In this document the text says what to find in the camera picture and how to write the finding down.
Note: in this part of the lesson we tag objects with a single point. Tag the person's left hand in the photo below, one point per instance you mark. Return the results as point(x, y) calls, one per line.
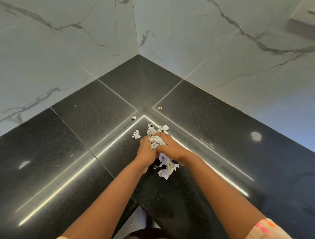
point(144, 155)

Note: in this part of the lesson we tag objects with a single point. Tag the floral pink sleeve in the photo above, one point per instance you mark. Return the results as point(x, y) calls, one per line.
point(269, 230)
point(62, 237)

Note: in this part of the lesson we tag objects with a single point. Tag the pile of torn paper scraps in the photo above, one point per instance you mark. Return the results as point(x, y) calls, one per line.
point(164, 167)

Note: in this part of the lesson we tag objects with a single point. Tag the person's right hand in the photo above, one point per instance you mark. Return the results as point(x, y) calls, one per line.
point(173, 150)

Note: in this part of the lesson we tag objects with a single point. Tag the person's right thumb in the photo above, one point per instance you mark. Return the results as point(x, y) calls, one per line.
point(162, 148)

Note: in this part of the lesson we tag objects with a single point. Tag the person's left fingers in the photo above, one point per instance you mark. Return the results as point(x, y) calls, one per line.
point(145, 140)

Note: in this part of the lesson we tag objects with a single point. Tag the floral pink left sleeve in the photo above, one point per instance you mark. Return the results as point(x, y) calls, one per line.
point(62, 237)

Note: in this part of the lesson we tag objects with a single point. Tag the floral pink right sleeve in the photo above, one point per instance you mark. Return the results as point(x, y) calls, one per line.
point(269, 230)

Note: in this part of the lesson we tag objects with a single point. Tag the person's right forearm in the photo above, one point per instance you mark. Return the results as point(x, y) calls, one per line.
point(221, 194)

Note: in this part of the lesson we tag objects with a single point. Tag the person's left forearm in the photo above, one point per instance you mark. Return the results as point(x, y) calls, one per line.
point(108, 202)

